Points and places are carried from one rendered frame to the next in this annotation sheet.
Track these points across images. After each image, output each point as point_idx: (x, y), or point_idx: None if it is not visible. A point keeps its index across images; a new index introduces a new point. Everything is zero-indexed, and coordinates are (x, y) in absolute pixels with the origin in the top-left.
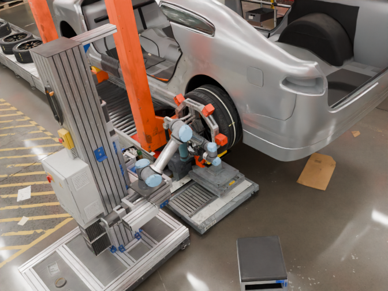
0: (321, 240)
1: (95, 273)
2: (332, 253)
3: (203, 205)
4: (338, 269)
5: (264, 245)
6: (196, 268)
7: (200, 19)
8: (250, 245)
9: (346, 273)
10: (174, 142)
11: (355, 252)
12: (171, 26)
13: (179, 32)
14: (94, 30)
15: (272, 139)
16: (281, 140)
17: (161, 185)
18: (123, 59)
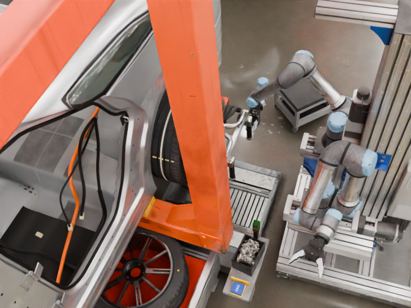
0: (234, 87)
1: (410, 222)
2: (245, 78)
3: (246, 186)
4: (260, 72)
5: (293, 87)
6: None
7: (132, 29)
8: (299, 96)
9: (260, 67)
10: (316, 69)
11: (236, 66)
12: (103, 106)
13: (128, 82)
14: (352, 8)
15: (217, 48)
16: (221, 36)
17: (325, 127)
18: (220, 145)
